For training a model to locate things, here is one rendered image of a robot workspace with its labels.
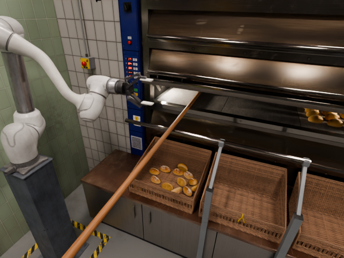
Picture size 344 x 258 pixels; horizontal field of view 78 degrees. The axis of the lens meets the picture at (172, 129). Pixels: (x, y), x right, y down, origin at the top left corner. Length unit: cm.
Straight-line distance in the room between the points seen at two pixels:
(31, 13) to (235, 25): 155
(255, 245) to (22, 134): 160
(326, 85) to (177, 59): 99
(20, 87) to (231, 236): 165
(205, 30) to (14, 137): 135
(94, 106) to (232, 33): 98
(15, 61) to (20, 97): 21
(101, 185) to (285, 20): 178
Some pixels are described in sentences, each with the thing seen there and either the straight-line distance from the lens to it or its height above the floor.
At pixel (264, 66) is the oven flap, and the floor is 158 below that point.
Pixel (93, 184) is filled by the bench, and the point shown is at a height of 58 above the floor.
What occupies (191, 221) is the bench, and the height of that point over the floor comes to 56.
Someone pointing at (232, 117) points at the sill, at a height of 117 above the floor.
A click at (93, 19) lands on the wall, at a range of 203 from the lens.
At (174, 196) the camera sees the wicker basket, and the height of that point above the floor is 70.
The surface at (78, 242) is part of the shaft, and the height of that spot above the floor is 120.
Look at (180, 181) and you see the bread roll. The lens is 183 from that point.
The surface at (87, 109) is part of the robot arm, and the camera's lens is 126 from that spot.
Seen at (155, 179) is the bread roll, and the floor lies 63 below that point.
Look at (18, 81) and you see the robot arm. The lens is 159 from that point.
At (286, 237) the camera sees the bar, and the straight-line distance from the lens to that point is 149.
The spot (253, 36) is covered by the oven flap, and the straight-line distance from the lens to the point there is 154.
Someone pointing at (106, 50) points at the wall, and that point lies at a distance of 200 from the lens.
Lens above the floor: 189
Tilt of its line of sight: 29 degrees down
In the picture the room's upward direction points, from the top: 2 degrees clockwise
